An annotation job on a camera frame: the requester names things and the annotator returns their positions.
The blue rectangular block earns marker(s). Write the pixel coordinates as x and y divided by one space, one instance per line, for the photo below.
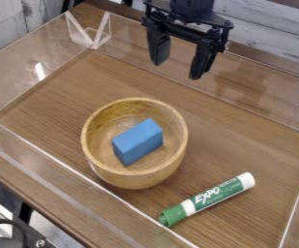
137 142

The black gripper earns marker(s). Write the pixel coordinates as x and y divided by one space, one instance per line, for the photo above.
190 20

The black metal table leg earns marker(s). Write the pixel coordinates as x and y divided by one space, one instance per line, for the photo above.
25 212

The clear acrylic corner bracket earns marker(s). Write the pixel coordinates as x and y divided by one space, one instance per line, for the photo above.
89 36

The brown wooden bowl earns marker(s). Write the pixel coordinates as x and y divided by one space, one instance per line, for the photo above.
110 121

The green Expo marker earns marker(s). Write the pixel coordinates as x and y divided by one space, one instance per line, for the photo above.
206 199

